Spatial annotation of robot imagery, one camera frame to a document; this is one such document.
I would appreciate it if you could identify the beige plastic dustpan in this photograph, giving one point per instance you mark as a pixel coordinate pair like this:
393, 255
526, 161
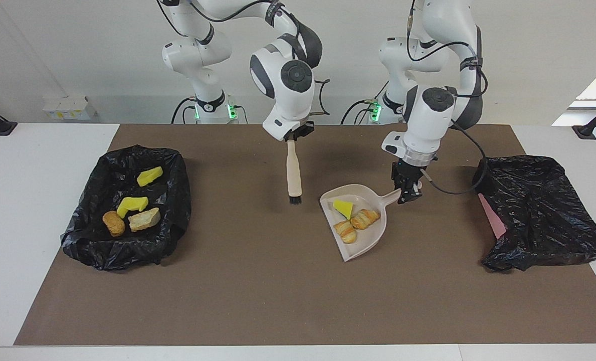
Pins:
370, 240

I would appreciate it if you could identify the beige hand brush black bristles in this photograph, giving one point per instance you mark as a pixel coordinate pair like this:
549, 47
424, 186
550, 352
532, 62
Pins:
293, 170

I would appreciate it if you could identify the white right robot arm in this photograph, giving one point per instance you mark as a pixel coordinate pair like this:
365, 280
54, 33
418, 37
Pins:
287, 85

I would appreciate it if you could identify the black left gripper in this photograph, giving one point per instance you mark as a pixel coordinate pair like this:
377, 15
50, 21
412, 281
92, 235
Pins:
405, 174

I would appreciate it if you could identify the toy croissant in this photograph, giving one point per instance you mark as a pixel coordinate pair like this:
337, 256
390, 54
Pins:
365, 219
346, 232

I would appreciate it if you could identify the brown toy bread roll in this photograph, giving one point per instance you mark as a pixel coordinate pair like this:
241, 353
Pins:
114, 223

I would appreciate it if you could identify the pale toy bread slice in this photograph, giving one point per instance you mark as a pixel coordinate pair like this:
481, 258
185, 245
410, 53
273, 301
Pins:
145, 219

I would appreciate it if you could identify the yellow and green sponge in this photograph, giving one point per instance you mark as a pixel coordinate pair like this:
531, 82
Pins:
132, 204

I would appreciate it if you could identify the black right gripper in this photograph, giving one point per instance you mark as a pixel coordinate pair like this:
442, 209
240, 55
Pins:
300, 131

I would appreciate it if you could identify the plain yellow sponge piece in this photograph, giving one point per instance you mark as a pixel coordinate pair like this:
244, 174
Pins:
150, 176

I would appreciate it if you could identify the black trash bag pink bin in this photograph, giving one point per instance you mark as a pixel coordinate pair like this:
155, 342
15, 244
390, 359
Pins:
543, 215

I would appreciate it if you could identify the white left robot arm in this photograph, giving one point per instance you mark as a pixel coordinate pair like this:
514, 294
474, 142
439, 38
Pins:
428, 120

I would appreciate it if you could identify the brown table mat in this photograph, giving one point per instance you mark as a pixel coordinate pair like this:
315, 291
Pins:
298, 311

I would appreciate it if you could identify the pink plastic bin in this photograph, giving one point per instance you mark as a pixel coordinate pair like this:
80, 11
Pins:
493, 215

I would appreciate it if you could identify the white wall socket box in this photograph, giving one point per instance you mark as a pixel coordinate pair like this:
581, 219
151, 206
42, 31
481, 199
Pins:
69, 108

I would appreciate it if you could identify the yellow sponge wedge piece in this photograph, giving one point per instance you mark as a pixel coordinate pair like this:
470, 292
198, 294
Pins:
344, 208

